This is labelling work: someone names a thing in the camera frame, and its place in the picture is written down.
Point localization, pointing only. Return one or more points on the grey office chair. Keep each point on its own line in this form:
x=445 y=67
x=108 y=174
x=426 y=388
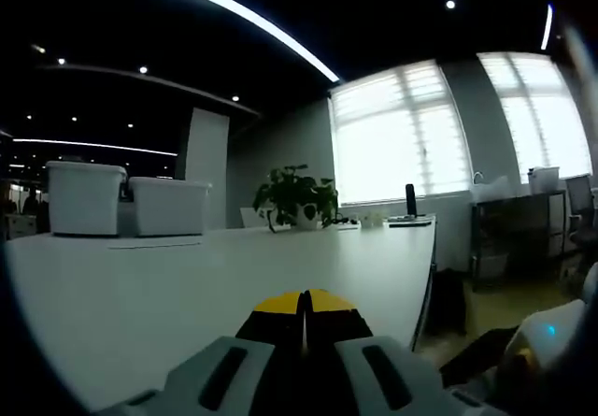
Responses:
x=581 y=201

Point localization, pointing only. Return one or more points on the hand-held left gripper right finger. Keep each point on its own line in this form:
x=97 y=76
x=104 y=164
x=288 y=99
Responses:
x=430 y=388

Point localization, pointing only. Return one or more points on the black bottle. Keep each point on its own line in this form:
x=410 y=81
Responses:
x=410 y=199

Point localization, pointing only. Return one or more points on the round ceiling spotlights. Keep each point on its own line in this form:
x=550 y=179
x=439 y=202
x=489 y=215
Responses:
x=143 y=69

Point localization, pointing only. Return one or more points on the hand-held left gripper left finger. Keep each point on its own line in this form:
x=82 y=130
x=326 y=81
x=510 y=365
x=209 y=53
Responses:
x=182 y=388

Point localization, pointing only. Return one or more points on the white desk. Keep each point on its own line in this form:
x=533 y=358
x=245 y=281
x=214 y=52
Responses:
x=187 y=290

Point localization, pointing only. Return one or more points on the white plastic bag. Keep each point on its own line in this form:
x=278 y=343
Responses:
x=488 y=188

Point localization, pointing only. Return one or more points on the short ceiling strip light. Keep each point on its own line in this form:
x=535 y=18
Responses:
x=547 y=25

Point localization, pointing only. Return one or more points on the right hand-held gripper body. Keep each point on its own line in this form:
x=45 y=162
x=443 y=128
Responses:
x=565 y=322

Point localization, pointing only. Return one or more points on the large white storage bin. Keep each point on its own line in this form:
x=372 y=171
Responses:
x=84 y=198

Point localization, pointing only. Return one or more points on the pale storage bin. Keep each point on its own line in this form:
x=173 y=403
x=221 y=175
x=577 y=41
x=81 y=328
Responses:
x=491 y=265

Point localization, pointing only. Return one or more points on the small white cups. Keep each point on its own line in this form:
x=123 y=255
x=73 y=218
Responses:
x=371 y=219

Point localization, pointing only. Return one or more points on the white plastic container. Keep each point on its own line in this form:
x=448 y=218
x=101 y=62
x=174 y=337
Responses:
x=544 y=180

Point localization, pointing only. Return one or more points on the small white storage bin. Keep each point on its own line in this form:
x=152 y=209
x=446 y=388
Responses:
x=168 y=205

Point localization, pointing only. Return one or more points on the black shelf rack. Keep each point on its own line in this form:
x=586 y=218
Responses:
x=514 y=195

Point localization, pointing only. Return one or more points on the green potted plant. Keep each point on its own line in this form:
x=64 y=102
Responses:
x=296 y=196

